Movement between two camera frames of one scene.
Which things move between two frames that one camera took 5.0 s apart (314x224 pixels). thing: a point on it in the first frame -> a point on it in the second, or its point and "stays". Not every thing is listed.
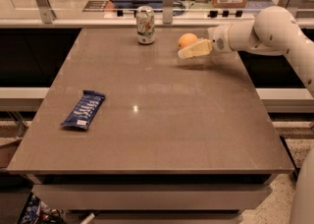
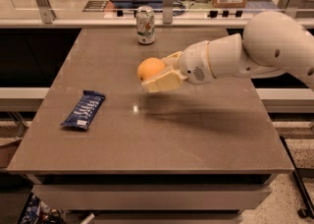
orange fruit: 185,39 -> 148,66
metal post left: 42,0 stays
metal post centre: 168,0 stays
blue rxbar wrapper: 84,110 stays
